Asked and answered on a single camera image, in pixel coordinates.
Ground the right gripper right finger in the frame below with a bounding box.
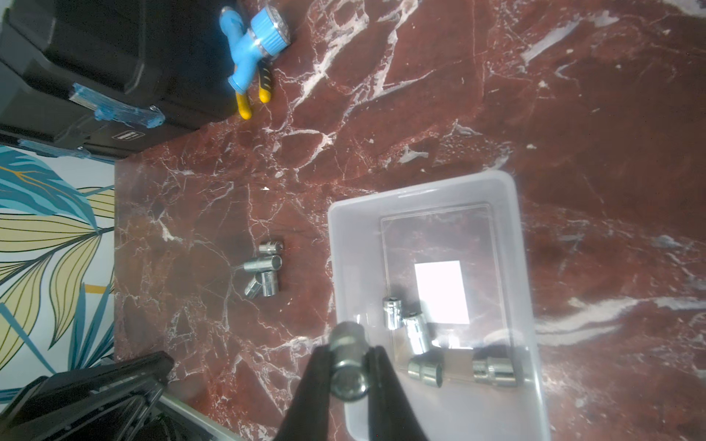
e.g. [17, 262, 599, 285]
[366, 347, 428, 441]

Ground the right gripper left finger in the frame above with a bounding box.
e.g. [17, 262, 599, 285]
[273, 345, 332, 441]

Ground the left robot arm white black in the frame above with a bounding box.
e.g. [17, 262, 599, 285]
[1, 351, 174, 440]

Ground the translucent plastic storage box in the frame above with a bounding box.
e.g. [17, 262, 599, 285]
[328, 171, 551, 440]

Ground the blue yellow clamp tool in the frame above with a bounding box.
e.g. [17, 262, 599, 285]
[219, 5, 290, 121]

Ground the black plastic toolbox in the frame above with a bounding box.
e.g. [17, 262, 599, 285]
[1, 1, 236, 158]

